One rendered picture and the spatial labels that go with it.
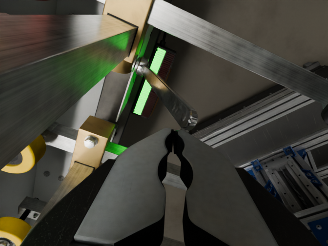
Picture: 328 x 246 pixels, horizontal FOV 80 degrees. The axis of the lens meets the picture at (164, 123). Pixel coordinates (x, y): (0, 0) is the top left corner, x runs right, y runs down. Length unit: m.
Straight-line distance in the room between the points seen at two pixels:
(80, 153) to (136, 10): 0.25
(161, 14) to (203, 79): 0.94
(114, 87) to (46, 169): 0.45
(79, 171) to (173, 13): 0.28
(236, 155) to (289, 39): 0.67
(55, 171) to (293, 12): 1.26
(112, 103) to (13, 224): 0.32
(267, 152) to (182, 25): 1.07
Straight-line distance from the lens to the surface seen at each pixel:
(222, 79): 1.21
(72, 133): 0.39
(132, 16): 0.26
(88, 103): 0.60
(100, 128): 0.36
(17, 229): 0.54
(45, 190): 0.90
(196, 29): 0.27
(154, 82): 0.20
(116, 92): 0.47
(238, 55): 0.28
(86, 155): 0.38
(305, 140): 1.29
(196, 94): 1.21
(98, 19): 0.20
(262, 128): 1.16
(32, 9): 0.50
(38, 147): 0.35
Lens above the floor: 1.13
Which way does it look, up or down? 61 degrees down
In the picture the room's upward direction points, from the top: 175 degrees counter-clockwise
